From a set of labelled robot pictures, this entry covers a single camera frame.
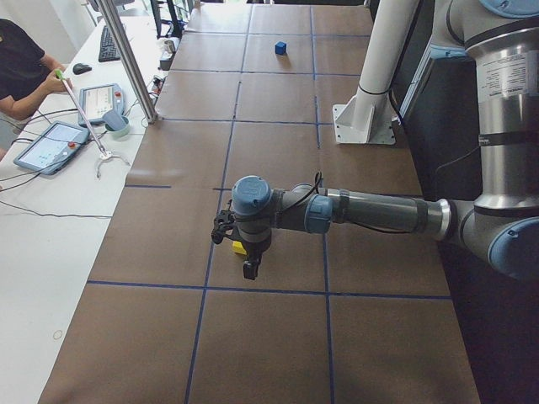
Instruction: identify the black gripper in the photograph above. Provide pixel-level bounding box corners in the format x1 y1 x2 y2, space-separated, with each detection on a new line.
211 199 272 280

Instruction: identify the yellow cube block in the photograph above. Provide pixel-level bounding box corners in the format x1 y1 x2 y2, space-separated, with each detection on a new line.
232 241 248 256

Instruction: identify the blue cube block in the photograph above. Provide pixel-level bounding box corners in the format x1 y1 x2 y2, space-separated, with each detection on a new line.
275 41 287 56

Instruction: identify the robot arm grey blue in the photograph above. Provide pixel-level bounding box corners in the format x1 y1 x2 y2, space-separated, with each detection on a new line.
211 1 538 279

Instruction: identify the reacher grabber stick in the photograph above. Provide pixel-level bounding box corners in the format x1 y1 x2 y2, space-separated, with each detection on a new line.
54 68 131 179

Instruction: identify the light blue tape roll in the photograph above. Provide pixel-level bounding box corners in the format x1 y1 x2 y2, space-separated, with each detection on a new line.
103 110 130 139

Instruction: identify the teach pendant tablet far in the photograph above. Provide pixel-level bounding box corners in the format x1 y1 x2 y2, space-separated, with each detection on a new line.
79 83 125 125

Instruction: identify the teach pendant tablet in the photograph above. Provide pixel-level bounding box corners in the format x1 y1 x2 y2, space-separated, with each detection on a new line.
13 121 89 175
79 83 125 125

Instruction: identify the teach pendant tablet near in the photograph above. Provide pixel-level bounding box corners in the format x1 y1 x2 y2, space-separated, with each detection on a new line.
13 121 89 175

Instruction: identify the metal cup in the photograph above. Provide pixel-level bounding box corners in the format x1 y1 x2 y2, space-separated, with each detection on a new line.
163 38 179 54

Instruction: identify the black keyboard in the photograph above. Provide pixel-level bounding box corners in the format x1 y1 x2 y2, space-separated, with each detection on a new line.
98 26 121 63

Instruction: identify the black computer mouse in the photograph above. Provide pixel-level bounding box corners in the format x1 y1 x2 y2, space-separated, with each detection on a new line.
72 63 93 76

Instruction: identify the person in black shirt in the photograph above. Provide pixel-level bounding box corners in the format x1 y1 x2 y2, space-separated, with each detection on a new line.
1 19 66 121

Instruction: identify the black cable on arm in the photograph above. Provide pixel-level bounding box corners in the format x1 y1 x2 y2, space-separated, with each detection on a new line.
269 170 405 235

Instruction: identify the white pedestal column base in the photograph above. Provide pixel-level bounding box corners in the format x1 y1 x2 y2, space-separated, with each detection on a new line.
333 0 419 145

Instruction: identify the aluminium frame post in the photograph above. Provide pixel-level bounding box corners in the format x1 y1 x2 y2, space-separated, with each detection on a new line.
97 0 157 124

